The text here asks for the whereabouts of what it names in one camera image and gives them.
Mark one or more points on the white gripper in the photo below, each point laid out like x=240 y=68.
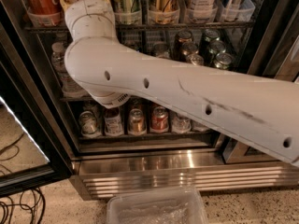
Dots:
x=88 y=8

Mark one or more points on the red coke can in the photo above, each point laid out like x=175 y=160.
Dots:
x=44 y=13

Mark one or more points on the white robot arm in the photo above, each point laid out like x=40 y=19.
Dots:
x=260 y=112

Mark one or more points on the green tall can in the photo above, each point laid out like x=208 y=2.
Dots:
x=127 y=12

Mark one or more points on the gold tall can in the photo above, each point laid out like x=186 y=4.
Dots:
x=162 y=11

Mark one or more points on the clear water bottle middle shelf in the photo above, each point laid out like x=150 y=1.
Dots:
x=69 y=86

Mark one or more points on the gold soda can front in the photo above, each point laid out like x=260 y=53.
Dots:
x=195 y=59

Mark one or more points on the silver can bottom left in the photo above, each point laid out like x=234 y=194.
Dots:
x=89 y=124

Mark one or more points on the gold can bottom shelf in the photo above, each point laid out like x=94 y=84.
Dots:
x=136 y=122

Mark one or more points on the red can bottom shelf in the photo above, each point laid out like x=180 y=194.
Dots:
x=159 y=120

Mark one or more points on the blue white tall can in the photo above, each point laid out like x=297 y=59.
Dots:
x=234 y=10

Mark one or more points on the green soda can front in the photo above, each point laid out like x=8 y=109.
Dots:
x=223 y=61

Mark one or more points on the open fridge glass door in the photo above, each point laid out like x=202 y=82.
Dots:
x=32 y=131

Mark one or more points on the steel fridge bottom grille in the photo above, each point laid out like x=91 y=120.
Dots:
x=109 y=177

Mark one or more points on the brown drink bottle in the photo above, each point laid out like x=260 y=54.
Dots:
x=113 y=123

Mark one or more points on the water bottle bottom left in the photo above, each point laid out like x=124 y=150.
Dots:
x=180 y=124

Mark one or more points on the water bottle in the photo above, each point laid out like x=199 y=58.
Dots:
x=180 y=124
x=196 y=126

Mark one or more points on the water bottle bottom right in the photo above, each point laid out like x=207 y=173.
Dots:
x=196 y=126

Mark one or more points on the clear plastic bin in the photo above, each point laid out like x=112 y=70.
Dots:
x=178 y=205

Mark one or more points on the top wire shelf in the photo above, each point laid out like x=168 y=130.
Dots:
x=150 y=27

